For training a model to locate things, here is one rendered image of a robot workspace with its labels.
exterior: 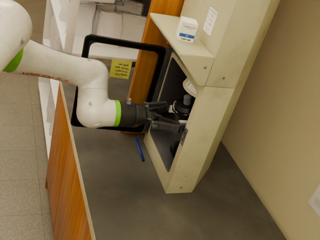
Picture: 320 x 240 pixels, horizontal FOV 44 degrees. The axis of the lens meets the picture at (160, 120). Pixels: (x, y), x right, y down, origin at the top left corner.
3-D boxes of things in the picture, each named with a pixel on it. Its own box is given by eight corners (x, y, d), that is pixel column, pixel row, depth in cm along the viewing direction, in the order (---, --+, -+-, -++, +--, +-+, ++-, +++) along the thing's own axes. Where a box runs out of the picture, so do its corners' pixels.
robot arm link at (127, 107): (111, 118, 144) (116, 134, 137) (117, 91, 138) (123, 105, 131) (127, 119, 146) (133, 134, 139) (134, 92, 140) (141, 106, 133)
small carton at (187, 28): (190, 36, 128) (195, 19, 125) (192, 43, 124) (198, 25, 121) (175, 33, 127) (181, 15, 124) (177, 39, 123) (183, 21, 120)
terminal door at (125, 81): (142, 133, 169) (167, 47, 148) (69, 125, 160) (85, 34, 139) (142, 132, 169) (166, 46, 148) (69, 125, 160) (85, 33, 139)
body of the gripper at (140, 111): (138, 112, 135) (163, 113, 138) (132, 98, 141) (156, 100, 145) (133, 129, 138) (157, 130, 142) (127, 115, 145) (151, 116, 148)
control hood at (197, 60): (171, 41, 148) (179, 16, 143) (205, 86, 124) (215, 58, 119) (143, 38, 144) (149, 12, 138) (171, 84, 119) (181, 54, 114)
